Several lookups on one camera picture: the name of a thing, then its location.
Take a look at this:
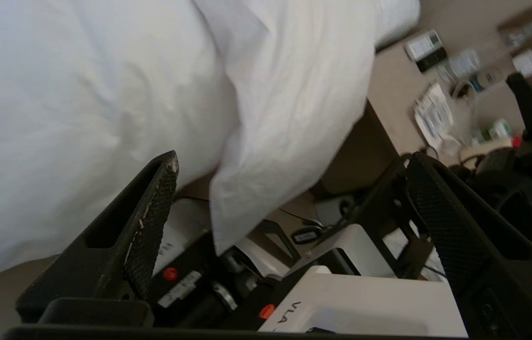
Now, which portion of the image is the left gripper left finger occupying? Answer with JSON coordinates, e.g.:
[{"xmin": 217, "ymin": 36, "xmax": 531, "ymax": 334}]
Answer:
[{"xmin": 16, "ymin": 151, "xmax": 180, "ymax": 327}]

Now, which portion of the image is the white duvet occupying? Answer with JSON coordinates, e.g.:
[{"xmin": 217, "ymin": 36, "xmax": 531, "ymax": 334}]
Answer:
[{"xmin": 0, "ymin": 0, "xmax": 421, "ymax": 303}]

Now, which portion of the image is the clear plastic bottle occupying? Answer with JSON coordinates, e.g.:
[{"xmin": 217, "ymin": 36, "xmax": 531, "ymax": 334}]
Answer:
[{"xmin": 448, "ymin": 47, "xmax": 482, "ymax": 79}]

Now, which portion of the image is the black box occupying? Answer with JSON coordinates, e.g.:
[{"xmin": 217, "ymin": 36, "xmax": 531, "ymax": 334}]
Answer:
[{"xmin": 416, "ymin": 46, "xmax": 449, "ymax": 73}]

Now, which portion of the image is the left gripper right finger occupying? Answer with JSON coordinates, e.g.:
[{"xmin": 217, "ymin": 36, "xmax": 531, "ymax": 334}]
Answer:
[{"xmin": 406, "ymin": 152, "xmax": 532, "ymax": 339}]

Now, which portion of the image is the white cup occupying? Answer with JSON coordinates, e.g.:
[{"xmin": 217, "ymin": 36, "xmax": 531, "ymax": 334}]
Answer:
[{"xmin": 512, "ymin": 49, "xmax": 532, "ymax": 79}]

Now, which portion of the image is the white paper packet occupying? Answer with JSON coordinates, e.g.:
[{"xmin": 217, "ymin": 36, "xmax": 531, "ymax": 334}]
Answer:
[{"xmin": 413, "ymin": 82, "xmax": 456, "ymax": 149}]

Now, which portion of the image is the green label bottle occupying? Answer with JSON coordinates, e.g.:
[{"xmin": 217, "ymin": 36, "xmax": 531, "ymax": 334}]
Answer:
[{"xmin": 472, "ymin": 118, "xmax": 513, "ymax": 146}]

